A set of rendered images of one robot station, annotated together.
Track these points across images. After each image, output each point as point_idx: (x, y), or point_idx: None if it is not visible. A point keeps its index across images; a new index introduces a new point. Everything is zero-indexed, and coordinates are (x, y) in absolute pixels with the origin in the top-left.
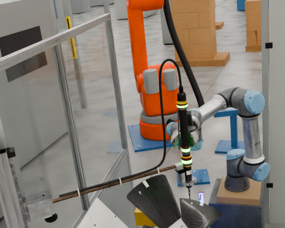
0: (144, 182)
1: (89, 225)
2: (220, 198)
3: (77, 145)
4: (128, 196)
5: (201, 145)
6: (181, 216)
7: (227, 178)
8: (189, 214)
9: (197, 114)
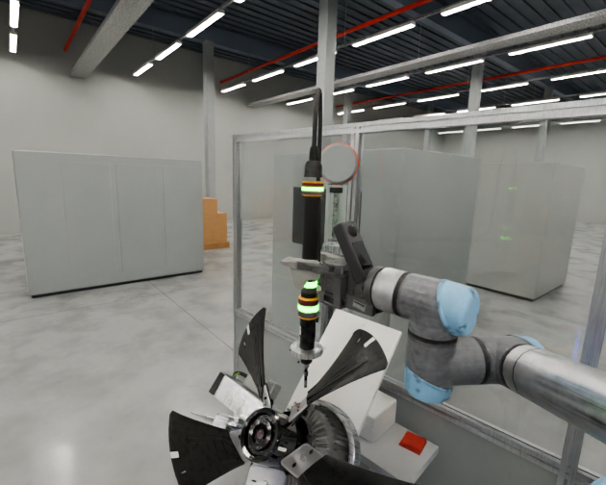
0: (371, 339)
1: (350, 324)
2: None
3: (592, 334)
4: (357, 330)
5: (410, 387)
6: (307, 404)
7: None
8: (358, 482)
9: (418, 284)
